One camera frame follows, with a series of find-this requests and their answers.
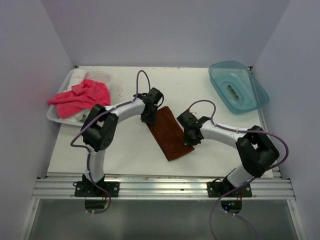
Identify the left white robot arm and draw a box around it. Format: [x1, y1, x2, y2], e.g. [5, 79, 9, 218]
[81, 87, 164, 197]

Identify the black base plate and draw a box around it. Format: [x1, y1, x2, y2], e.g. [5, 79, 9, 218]
[72, 181, 120, 198]
[206, 178, 253, 198]

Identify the purple cable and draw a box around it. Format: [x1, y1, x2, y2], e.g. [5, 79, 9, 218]
[187, 99, 290, 240]
[70, 70, 152, 215]

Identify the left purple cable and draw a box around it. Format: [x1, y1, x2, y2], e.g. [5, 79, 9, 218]
[70, 70, 152, 215]

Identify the blue transparent plastic tub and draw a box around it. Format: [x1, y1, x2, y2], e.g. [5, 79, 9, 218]
[208, 60, 270, 114]

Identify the aluminium mounting rail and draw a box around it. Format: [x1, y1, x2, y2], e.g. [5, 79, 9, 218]
[31, 175, 295, 200]

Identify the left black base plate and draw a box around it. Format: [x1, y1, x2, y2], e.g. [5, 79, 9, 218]
[72, 181, 120, 198]

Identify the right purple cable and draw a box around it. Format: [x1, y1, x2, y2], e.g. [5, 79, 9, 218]
[187, 99, 290, 240]

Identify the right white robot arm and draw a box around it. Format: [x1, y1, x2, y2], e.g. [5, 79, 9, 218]
[177, 110, 280, 197]

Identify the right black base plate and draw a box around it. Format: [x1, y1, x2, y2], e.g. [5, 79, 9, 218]
[206, 178, 253, 198]

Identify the brown towel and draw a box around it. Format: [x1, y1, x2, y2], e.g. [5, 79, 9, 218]
[147, 106, 195, 162]

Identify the pink towel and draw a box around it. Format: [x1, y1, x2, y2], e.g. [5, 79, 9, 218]
[48, 79, 111, 119]

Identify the white plastic basket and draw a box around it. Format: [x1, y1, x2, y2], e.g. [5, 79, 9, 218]
[46, 68, 113, 127]

